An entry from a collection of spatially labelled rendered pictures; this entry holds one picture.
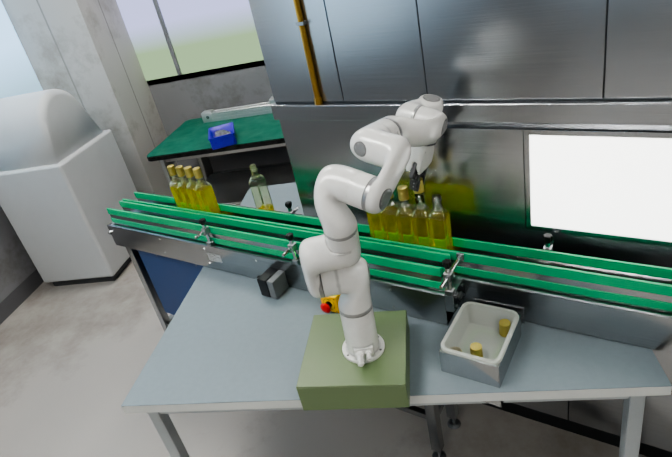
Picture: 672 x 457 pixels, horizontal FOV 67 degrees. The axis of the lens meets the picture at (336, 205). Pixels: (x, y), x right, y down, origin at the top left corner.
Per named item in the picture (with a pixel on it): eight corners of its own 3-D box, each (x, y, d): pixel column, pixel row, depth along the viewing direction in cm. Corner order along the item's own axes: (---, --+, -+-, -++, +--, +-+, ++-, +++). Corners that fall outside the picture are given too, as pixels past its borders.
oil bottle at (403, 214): (423, 254, 180) (416, 201, 170) (417, 263, 176) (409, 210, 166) (409, 252, 183) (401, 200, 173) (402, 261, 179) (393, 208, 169)
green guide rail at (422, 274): (444, 287, 161) (441, 267, 157) (442, 289, 160) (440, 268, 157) (114, 221, 257) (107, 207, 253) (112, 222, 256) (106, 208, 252)
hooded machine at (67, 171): (96, 239, 450) (21, 85, 386) (157, 232, 438) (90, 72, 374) (47, 289, 389) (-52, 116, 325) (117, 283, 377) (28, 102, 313)
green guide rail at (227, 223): (452, 273, 166) (450, 253, 163) (451, 275, 165) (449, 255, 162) (126, 213, 262) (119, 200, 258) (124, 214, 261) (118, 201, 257)
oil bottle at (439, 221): (455, 259, 173) (449, 205, 164) (449, 269, 169) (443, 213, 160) (439, 257, 176) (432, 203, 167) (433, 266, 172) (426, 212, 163)
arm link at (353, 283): (378, 313, 140) (369, 265, 132) (330, 323, 139) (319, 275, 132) (372, 292, 148) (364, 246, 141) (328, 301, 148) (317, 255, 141)
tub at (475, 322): (522, 333, 155) (521, 311, 151) (500, 387, 140) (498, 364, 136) (466, 320, 165) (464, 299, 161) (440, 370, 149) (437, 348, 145)
